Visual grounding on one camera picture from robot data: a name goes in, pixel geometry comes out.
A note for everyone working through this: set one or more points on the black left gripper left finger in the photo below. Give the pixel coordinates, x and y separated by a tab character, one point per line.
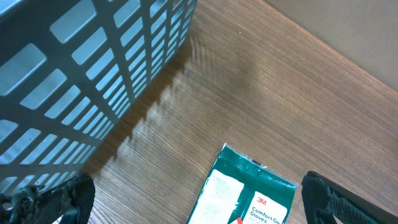
71	201

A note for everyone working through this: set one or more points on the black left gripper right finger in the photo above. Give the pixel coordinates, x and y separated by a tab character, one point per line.
326	202

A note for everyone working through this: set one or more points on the green 3M glove package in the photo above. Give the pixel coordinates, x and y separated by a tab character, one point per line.
239	189

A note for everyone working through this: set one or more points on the grey plastic mesh basket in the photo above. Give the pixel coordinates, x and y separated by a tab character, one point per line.
70	70

